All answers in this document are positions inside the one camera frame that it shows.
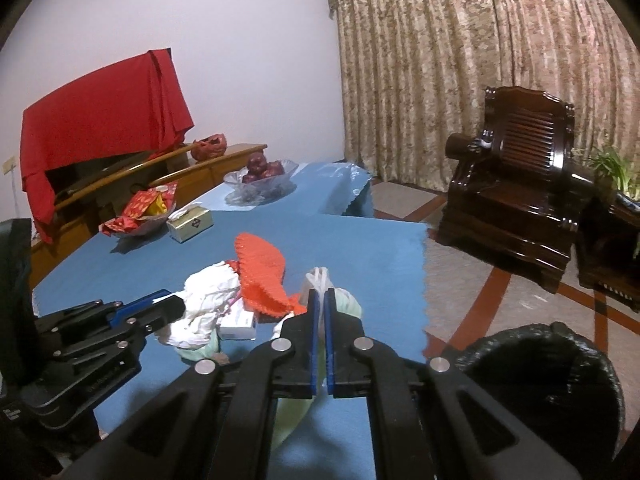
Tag blue tablecloth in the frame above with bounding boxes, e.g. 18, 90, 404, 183
32, 160, 431, 480

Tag dark wooden armchair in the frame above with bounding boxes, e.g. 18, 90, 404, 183
436, 86, 594, 292

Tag small white blue box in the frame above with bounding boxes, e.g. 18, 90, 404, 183
217, 300, 257, 340

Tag tissue box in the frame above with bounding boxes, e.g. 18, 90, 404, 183
167, 203, 214, 243

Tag green potted plant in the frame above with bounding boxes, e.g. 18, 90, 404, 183
590, 146, 639, 202

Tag red snack wrapper dish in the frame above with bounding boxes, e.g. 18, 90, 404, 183
99, 181, 178, 238

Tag white plastic bag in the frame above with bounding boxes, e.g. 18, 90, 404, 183
155, 261, 241, 354

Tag orange foam net sleeve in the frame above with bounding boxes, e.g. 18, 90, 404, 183
229, 232, 307, 318

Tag red ornament on cabinet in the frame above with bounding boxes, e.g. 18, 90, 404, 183
190, 133, 228, 162

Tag red cloth cover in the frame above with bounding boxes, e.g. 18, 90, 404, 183
20, 49, 193, 244

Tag glass fruit bowl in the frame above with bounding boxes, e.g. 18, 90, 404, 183
224, 159, 299, 206

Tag dark wooden side table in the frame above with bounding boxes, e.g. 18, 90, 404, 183
575, 197, 639, 312

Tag patterned beige curtain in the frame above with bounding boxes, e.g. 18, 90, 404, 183
329, 0, 639, 191

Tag dark red apples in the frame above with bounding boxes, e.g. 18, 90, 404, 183
242, 153, 284, 183

